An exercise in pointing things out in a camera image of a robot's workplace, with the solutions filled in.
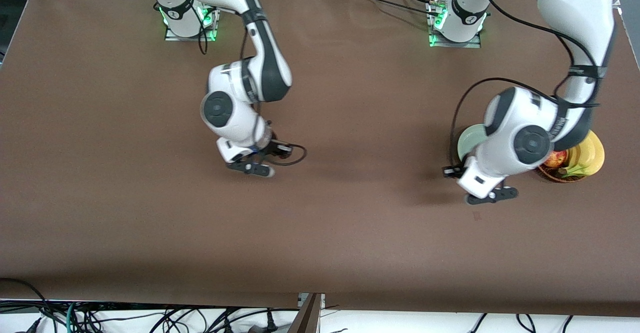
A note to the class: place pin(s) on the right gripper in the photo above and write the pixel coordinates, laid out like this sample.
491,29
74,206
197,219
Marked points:
270,148

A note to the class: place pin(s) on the brown table cover sheet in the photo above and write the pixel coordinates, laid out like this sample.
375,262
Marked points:
320,223

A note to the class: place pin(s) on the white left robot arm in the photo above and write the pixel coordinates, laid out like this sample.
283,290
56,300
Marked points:
575,3

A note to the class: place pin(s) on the brown wooden post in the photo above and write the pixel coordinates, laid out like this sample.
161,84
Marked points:
307,318

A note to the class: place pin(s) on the red yellow apple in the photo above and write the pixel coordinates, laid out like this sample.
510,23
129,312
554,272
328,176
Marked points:
557,160

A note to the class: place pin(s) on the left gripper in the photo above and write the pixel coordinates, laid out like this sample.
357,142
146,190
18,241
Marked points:
458,169

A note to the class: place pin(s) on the brown wicker basket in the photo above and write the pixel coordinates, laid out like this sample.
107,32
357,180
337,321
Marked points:
550,175

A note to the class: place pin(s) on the light green round plate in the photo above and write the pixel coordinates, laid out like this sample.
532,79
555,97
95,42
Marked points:
470,140

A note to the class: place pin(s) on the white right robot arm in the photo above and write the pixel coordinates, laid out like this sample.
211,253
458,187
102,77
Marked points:
235,123

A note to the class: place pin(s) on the yellow banana bunch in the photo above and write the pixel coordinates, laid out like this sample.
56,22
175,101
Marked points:
592,155

